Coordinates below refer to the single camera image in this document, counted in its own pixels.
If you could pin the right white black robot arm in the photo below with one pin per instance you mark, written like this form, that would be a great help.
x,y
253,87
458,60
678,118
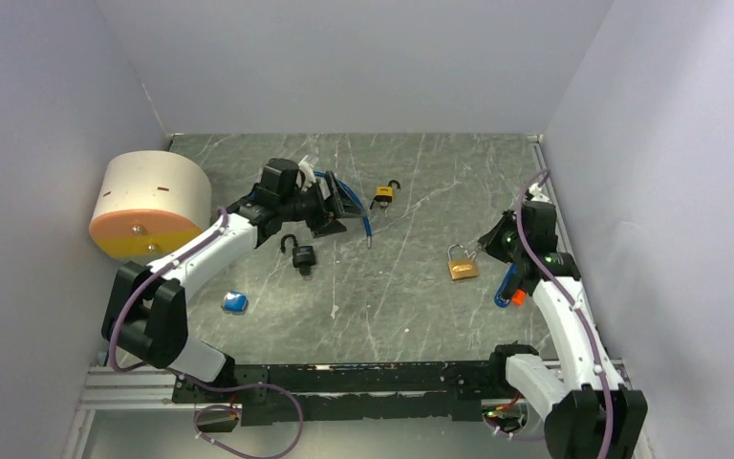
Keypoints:
x,y
588,410

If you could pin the blue cable lock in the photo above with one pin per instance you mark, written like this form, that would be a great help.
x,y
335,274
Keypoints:
x,y
353,198

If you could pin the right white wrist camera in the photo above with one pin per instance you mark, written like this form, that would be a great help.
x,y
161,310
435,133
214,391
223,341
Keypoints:
x,y
536,192

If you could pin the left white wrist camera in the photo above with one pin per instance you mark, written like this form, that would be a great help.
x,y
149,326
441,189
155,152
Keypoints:
x,y
306,169

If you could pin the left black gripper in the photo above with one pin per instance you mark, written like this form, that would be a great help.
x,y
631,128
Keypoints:
x,y
330,210

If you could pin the beige yellow cylinder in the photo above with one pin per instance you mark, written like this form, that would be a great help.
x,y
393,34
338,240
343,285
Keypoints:
x,y
151,203

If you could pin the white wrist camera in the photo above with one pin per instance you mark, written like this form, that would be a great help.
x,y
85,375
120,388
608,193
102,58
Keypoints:
x,y
536,192
306,169

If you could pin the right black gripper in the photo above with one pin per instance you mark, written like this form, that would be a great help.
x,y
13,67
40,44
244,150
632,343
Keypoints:
x,y
489,242

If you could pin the blue white round object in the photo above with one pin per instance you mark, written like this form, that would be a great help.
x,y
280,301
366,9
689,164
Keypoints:
x,y
235,303

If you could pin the yellow black padlock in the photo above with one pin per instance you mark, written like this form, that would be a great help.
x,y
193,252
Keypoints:
x,y
385,195

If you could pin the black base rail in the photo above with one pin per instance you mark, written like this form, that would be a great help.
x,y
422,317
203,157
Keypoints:
x,y
276,393

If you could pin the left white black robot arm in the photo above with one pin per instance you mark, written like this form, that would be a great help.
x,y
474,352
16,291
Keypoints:
x,y
146,315

